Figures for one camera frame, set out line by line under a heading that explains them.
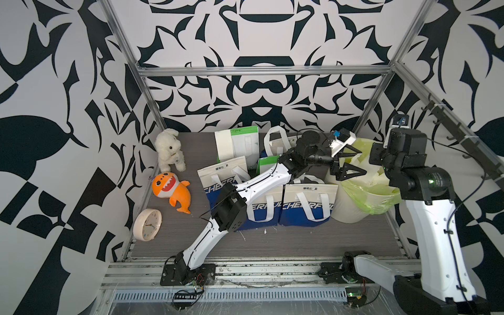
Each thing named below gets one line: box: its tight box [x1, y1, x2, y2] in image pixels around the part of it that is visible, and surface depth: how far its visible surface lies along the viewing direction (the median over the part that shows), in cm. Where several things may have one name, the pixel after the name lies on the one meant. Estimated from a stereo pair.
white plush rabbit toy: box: [154, 127, 187, 172], surface depth 93 cm
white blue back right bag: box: [259, 125, 302, 158], surface depth 82 cm
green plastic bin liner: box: [341, 138, 402, 215], surface depth 68 cm
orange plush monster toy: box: [151, 171, 191, 215], surface depth 91 cm
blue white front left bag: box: [236, 185, 285, 231], surface depth 75 cm
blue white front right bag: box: [278, 184, 339, 228], surface depth 74 cm
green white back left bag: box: [216, 126, 260, 172], surface depth 93 cm
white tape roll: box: [132, 208, 163, 242], surface depth 80 cm
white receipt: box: [213, 129, 235, 163], surface depth 90 cm
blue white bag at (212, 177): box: [196, 155, 252, 210], surface depth 79 cm
